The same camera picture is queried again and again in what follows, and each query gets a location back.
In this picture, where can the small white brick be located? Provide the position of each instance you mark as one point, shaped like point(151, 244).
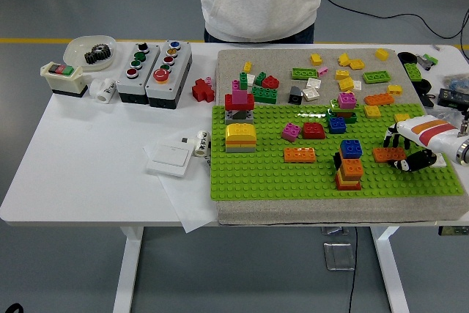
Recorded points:
point(251, 78)

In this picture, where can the grey base brick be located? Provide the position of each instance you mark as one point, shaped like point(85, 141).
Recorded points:
point(241, 148)

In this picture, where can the small metal floor box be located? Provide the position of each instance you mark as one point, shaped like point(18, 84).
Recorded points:
point(335, 230)

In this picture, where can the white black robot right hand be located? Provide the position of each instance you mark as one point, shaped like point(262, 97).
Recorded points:
point(421, 129)

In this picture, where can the red sloped brick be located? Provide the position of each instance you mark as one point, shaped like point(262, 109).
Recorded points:
point(313, 130)

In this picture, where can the white wall switch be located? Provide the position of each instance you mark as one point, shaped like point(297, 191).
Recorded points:
point(170, 161)

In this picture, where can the dark green brick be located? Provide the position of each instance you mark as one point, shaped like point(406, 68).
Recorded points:
point(351, 118)

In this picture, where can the green flat plate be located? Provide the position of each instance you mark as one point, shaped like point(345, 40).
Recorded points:
point(304, 73)
point(376, 77)

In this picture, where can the lime green plate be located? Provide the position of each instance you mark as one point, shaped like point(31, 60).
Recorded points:
point(334, 103)

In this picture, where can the white square plate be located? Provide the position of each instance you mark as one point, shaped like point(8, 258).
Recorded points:
point(310, 94)
point(357, 85)
point(440, 162)
point(313, 83)

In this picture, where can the orange two-by-two brick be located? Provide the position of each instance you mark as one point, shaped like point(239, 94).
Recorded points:
point(351, 168)

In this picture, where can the white pipe tee fitting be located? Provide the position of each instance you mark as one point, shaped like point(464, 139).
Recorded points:
point(102, 89)

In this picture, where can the thin yellow plate brick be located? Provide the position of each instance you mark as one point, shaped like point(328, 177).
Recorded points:
point(344, 180)

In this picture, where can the black narrow brick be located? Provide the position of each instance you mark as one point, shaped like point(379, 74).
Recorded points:
point(337, 162)

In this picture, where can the grey arch brick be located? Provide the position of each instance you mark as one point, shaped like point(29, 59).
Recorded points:
point(229, 118)

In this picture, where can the pink two-by-two brick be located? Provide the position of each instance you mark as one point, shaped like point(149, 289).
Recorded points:
point(347, 100)
point(291, 132)

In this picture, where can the plastic bag blue contents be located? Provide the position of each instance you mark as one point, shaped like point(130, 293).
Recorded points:
point(456, 84)

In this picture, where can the red rounded brick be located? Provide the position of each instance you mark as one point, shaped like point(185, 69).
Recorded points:
point(270, 81)

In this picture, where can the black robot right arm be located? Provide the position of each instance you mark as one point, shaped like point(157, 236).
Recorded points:
point(463, 151)

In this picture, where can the wide red brick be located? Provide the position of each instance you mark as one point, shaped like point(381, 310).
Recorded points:
point(230, 102)

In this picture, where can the small yellow brick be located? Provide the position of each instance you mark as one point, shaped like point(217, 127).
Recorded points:
point(248, 66)

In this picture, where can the green studded brick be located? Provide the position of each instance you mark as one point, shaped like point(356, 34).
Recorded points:
point(413, 71)

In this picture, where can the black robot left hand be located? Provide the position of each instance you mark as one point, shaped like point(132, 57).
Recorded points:
point(18, 306)

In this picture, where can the red base brick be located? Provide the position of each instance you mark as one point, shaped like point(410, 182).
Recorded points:
point(348, 186)

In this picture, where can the table control panel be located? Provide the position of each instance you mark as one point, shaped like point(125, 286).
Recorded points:
point(453, 231)

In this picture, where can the metal floor plate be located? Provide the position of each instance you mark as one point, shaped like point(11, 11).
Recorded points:
point(339, 256)

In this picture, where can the small green brick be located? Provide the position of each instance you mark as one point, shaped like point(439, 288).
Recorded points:
point(260, 78)

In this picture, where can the tall green brick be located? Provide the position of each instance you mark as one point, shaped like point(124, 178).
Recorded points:
point(244, 80)

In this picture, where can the small orange brick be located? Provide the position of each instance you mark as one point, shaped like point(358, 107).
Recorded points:
point(346, 113)

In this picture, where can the small pink brick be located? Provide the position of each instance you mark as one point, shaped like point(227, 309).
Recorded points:
point(322, 70)
point(209, 80)

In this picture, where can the red cross-shaped brick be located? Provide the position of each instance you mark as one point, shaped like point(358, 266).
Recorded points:
point(201, 90)

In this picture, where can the grey emergency-stop control box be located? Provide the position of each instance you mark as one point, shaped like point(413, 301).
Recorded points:
point(179, 67)

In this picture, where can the green studded baseplate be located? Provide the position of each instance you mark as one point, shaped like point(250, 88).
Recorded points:
point(256, 181)

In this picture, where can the yellow domed brick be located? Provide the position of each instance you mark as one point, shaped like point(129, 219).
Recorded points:
point(239, 130)

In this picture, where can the blue two-by-two brick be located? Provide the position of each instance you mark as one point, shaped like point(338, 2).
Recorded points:
point(351, 148)
point(337, 125)

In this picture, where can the white table leg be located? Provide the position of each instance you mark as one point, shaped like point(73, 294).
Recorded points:
point(128, 272)
point(390, 272)

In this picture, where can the tall pink brick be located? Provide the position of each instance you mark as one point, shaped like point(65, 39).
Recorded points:
point(240, 97)

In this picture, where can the black slope brick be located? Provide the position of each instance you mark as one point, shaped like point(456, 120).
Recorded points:
point(295, 96)

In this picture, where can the white printed pipe fitting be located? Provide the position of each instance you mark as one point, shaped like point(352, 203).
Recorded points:
point(201, 143)

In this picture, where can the cream red-green switch box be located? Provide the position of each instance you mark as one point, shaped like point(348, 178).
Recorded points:
point(66, 82)

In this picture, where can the grey four-button control box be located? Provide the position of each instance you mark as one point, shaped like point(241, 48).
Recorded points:
point(150, 63)

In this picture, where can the white paper sheet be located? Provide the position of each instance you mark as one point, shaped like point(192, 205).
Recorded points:
point(190, 199)

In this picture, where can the grey green clip tool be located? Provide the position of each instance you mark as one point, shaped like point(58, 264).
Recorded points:
point(427, 61)

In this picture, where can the yellow square plate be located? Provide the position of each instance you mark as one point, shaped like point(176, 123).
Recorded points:
point(372, 111)

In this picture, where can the white plastic dish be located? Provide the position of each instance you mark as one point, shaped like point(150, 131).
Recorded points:
point(75, 51)

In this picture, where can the small metal screw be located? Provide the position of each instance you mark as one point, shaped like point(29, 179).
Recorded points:
point(436, 48)

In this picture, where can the black electronic device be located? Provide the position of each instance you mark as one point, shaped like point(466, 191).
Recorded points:
point(453, 97)

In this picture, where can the thin orange plate brick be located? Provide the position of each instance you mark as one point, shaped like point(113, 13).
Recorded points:
point(241, 140)

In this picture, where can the green two-by-four brick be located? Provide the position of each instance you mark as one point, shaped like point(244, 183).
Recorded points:
point(264, 94)

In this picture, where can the dark metal gear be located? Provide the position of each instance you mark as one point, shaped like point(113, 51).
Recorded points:
point(97, 54)

